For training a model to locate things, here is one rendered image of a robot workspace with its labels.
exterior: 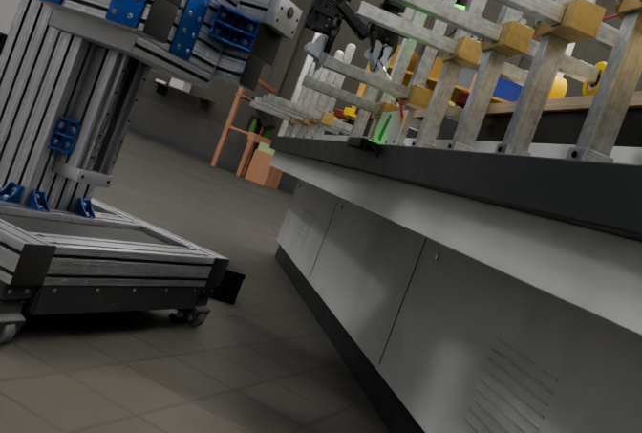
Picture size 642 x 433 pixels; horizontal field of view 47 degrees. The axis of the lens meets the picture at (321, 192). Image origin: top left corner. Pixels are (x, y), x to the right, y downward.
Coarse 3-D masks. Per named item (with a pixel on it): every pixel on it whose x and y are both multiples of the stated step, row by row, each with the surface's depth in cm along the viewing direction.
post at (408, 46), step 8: (416, 16) 222; (424, 16) 223; (408, 40) 223; (400, 48) 225; (408, 48) 223; (400, 56) 223; (408, 56) 223; (400, 64) 223; (408, 64) 223; (392, 72) 225; (400, 72) 223; (392, 80) 223; (400, 80) 223; (384, 96) 223; (392, 96) 223; (376, 120) 223; (368, 136) 225
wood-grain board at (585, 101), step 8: (584, 96) 150; (592, 96) 147; (632, 96) 133; (640, 96) 131; (496, 104) 193; (504, 104) 187; (512, 104) 183; (552, 104) 162; (560, 104) 158; (568, 104) 155; (576, 104) 152; (584, 104) 149; (632, 104) 132; (640, 104) 130; (416, 112) 261; (424, 112) 251; (488, 112) 196; (496, 112) 191; (504, 112) 186; (512, 112) 181; (544, 112) 167; (552, 112) 163; (344, 120) 380; (352, 120) 363; (368, 120) 334
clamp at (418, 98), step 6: (414, 90) 191; (420, 90) 191; (426, 90) 192; (408, 96) 194; (414, 96) 191; (420, 96) 191; (426, 96) 192; (402, 102) 198; (408, 102) 193; (414, 102) 191; (420, 102) 192; (426, 102) 192; (414, 108) 199; (420, 108) 194; (426, 108) 192
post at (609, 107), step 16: (640, 16) 100; (624, 32) 102; (640, 32) 100; (624, 48) 100; (640, 48) 101; (608, 64) 103; (624, 64) 100; (640, 64) 101; (608, 80) 102; (624, 80) 101; (608, 96) 100; (624, 96) 101; (592, 112) 102; (608, 112) 100; (624, 112) 101; (592, 128) 101; (608, 128) 101; (576, 144) 104; (592, 144) 100; (608, 144) 101
